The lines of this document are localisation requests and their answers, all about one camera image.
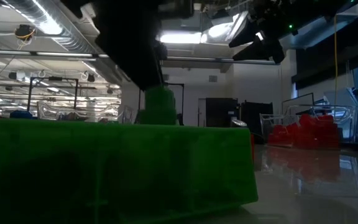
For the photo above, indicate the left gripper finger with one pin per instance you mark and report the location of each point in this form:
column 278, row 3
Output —
column 135, row 59

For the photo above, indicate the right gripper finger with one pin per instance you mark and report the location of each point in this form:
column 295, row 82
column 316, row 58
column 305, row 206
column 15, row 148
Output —
column 249, row 35
column 269, row 51

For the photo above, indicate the long grey ceiling pipe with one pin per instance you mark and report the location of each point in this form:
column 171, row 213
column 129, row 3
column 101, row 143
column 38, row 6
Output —
column 213, row 59

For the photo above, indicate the ceiling light panel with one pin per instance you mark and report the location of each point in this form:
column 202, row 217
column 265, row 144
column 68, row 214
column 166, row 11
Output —
column 180, row 38

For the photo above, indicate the black framed whiteboard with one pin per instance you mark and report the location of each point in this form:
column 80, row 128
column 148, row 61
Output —
column 298, row 104

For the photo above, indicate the clear plastic bin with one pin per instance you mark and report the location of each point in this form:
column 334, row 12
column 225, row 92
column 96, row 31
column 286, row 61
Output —
column 348, row 115
column 47, row 109

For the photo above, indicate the long green toy block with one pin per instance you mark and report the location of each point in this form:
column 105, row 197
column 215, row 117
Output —
column 120, row 174

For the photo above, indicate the blue toy block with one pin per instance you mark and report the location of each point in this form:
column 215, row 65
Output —
column 21, row 115

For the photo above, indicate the white glossy table sheet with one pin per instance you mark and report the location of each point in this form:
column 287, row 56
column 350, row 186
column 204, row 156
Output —
column 306, row 199

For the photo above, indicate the black gantry frame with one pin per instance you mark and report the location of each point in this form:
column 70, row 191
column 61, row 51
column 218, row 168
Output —
column 176, row 84
column 54, row 79

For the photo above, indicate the grey wall vent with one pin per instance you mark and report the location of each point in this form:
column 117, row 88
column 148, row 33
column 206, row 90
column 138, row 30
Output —
column 212, row 78

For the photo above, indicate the ribbed silver air duct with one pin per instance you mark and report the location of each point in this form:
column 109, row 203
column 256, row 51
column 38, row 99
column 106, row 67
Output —
column 67, row 34

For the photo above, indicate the black cylindrical floor post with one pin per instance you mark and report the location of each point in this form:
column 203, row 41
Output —
column 238, row 123

